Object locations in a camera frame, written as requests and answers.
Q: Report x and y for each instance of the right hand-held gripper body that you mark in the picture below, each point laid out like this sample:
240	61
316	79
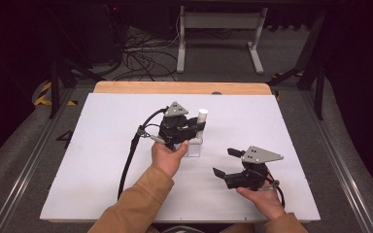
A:
251	178

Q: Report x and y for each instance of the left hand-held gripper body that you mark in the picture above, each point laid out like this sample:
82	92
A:
173	127

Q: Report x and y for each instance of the white plastic tube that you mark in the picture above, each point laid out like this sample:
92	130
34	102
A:
202	115

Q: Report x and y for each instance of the clear plastic divided organizer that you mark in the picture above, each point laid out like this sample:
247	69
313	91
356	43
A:
194	149

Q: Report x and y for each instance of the person's right hand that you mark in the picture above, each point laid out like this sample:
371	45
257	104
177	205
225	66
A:
265	202

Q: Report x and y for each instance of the person's left hand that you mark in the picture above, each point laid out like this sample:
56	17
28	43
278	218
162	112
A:
168	158

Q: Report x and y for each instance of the white table cover sheet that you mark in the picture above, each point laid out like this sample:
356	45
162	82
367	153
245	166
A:
239	123

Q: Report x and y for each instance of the desk with white metal legs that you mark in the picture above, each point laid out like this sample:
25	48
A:
220	20

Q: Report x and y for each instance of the black metal stand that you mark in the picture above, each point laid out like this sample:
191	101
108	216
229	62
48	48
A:
56	77
319	81

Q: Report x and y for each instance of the black equipment case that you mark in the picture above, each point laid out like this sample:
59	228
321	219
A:
100	32

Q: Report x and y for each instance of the yellow and black hazard tape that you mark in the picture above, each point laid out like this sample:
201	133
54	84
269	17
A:
43	95

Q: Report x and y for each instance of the metal floor rail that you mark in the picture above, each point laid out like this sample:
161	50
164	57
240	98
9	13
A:
340	165
29	168

